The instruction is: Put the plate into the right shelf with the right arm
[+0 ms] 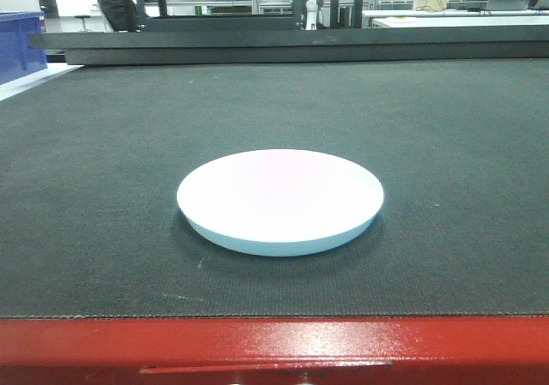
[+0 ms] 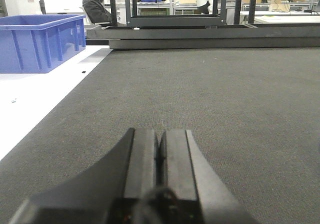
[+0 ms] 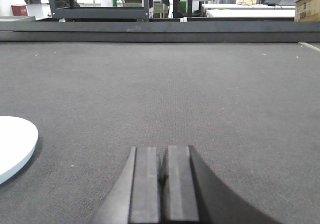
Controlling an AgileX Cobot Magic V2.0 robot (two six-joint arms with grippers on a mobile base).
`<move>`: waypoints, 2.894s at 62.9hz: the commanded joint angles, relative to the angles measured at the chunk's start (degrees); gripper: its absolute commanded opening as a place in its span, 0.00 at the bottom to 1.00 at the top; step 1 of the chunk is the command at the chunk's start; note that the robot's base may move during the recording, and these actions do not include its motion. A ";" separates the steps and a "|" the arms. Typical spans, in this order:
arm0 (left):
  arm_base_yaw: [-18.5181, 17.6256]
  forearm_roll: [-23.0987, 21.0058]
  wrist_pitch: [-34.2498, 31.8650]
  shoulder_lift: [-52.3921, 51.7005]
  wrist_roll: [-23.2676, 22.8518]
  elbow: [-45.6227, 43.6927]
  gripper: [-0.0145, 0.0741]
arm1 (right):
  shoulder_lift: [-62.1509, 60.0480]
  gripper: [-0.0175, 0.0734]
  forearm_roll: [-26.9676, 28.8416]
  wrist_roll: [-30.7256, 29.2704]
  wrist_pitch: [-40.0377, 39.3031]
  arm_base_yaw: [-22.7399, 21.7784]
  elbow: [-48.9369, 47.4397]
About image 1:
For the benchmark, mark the light blue round plate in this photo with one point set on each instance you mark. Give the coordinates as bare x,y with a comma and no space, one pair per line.
280,202

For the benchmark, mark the dark woven table mat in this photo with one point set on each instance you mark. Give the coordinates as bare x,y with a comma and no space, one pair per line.
91,160

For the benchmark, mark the white background table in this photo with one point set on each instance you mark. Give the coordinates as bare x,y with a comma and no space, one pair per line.
453,18

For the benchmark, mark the person in dark clothes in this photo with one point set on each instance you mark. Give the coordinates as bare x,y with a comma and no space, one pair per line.
120,14

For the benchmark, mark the black stool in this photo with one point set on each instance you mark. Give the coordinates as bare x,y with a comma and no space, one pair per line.
83,19

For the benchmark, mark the red metal table edge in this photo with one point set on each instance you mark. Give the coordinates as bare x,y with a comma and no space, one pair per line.
277,350

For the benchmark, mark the black stacked boards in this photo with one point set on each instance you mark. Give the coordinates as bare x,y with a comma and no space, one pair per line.
297,46

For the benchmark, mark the blue plastic crate far left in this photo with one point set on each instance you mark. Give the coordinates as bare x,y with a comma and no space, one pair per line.
18,59

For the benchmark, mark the black metal frame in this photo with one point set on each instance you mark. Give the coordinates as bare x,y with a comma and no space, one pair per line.
227,15

